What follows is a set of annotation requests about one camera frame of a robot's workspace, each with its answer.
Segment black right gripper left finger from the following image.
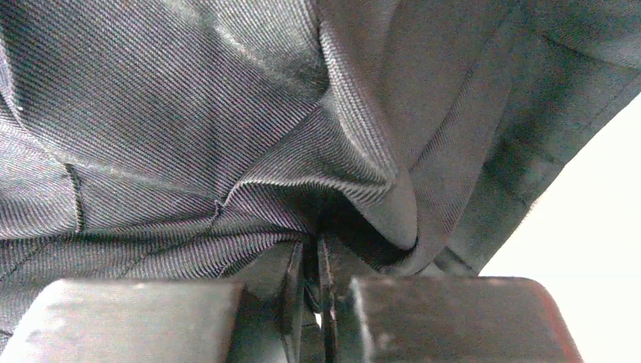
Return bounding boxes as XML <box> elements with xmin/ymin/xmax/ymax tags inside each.
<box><xmin>220</xmin><ymin>241</ymin><xmax>304</xmax><ymax>362</ymax></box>

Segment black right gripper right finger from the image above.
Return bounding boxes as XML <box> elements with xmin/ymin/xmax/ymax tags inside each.
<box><xmin>318</xmin><ymin>237</ymin><xmax>386</xmax><ymax>362</ymax></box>

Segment black garment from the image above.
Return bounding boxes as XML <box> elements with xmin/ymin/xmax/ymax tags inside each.
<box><xmin>1</xmin><ymin>1</ymin><xmax>640</xmax><ymax>343</ymax></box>

